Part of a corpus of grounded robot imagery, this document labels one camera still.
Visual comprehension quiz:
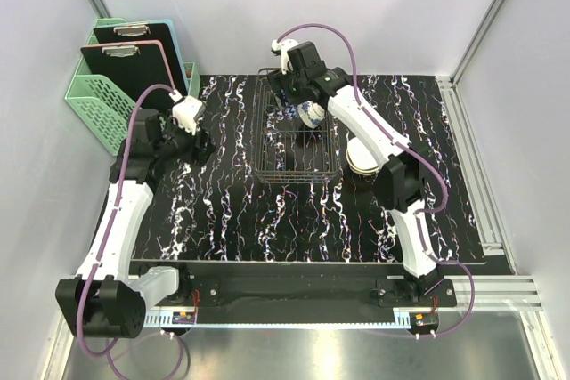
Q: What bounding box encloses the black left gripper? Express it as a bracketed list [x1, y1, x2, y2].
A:
[154, 109, 216, 166]

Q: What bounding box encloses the blue white patterned bowl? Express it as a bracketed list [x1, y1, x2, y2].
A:
[283, 101, 326, 129]

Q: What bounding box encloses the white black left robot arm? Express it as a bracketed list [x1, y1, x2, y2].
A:
[55, 105, 214, 339]

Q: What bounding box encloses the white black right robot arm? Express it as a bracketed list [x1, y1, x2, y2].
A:
[268, 39, 442, 306]

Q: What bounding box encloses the black marble pattern mat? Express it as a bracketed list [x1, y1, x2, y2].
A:
[132, 75, 485, 263]

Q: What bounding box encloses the black clipboard pink edge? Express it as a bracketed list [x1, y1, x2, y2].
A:
[80, 40, 186, 113]

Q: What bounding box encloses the white top bowl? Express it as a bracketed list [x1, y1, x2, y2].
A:
[346, 137, 375, 159]

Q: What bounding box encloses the black clipboard blue edge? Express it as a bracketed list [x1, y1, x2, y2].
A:
[81, 19, 189, 100]

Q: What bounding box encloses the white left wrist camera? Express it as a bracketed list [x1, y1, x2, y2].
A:
[172, 96, 206, 135]

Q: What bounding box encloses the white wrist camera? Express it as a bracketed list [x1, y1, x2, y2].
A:
[172, 96, 206, 135]
[271, 38, 299, 75]

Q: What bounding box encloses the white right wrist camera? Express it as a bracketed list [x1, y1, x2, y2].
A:
[271, 38, 299, 75]

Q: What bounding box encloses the dark wire dish rack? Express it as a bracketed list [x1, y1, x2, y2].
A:
[251, 68, 340, 184]

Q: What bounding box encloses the right aluminium frame post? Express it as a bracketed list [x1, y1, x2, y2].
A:
[452, 0, 535, 81]

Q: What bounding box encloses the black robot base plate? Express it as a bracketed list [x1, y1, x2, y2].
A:
[165, 261, 457, 328]

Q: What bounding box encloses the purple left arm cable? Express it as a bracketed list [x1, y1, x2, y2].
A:
[73, 85, 192, 377]

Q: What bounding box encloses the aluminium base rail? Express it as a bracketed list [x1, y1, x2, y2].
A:
[57, 277, 544, 332]

